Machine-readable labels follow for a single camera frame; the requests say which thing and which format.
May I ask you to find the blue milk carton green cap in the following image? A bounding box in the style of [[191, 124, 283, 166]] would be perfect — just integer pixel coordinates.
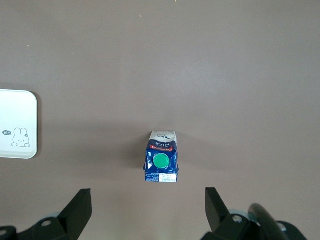
[[142, 129, 180, 183]]

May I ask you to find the white rabbit print tray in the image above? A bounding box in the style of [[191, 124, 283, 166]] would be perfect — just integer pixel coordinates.
[[0, 89, 39, 160]]

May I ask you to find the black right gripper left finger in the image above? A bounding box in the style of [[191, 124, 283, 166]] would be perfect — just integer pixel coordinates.
[[0, 188, 93, 240]]

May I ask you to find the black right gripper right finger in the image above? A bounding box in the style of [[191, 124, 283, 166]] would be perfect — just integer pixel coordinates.
[[204, 186, 262, 240]]

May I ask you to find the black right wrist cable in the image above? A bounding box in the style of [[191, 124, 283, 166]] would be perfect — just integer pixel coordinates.
[[248, 203, 292, 240]]

